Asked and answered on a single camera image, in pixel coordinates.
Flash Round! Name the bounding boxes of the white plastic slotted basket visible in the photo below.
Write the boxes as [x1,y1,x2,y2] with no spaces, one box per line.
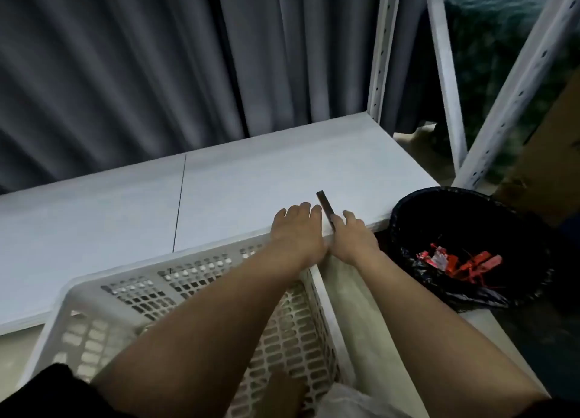
[18,231,359,418]

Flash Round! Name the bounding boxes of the person's right hand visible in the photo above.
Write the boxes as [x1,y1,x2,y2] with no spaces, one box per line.
[329,209,381,268]

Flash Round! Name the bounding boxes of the white metal shelf rack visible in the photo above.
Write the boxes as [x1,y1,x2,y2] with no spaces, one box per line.
[0,0,580,337]

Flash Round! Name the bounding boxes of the red scraps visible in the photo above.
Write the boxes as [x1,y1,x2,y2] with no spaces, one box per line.
[416,243,504,287]

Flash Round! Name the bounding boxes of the green mesh bundle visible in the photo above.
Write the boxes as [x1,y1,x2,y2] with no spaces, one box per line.
[430,0,580,183]

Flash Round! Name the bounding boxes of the white woven sack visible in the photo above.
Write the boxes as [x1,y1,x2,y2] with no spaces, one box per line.
[317,384,408,418]

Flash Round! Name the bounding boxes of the person's left hand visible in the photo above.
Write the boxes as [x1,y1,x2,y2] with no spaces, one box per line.
[271,202,328,274]

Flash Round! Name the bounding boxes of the large blue-printed cardboard box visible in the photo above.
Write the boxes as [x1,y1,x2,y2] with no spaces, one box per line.
[494,68,580,228]

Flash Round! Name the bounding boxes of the person's right forearm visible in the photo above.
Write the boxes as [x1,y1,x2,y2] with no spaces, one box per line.
[358,249,552,418]

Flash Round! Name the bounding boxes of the person's left forearm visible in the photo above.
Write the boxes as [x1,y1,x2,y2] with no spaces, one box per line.
[90,249,325,418]

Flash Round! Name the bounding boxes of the grey curtain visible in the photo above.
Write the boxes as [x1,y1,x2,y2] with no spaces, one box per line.
[0,0,558,194]

